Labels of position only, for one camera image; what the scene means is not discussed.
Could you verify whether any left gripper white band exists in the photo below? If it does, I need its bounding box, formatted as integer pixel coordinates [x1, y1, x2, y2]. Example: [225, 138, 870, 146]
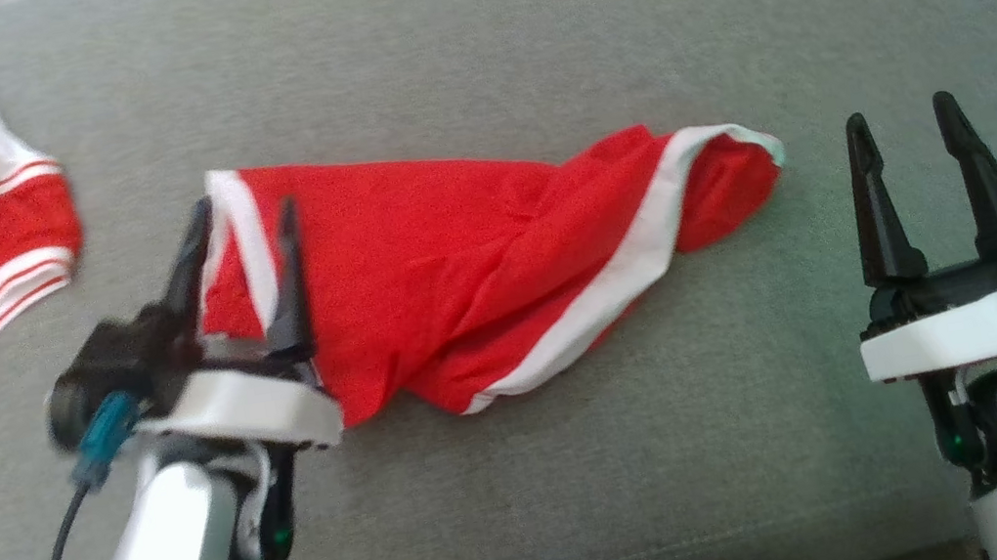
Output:
[103, 182, 367, 560]

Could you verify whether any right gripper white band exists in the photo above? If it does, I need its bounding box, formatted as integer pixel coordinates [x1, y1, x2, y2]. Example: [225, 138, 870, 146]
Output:
[824, 84, 997, 500]

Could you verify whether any red shorts white trim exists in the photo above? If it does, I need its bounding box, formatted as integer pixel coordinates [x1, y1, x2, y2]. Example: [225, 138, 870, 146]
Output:
[177, 86, 817, 454]

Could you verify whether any grey sofa seat cushion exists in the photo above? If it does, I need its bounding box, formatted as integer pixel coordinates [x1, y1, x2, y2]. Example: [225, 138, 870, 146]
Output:
[0, 0, 997, 560]

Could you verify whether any teal connector at left camera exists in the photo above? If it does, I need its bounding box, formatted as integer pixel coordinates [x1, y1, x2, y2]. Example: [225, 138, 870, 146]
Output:
[60, 390, 151, 495]

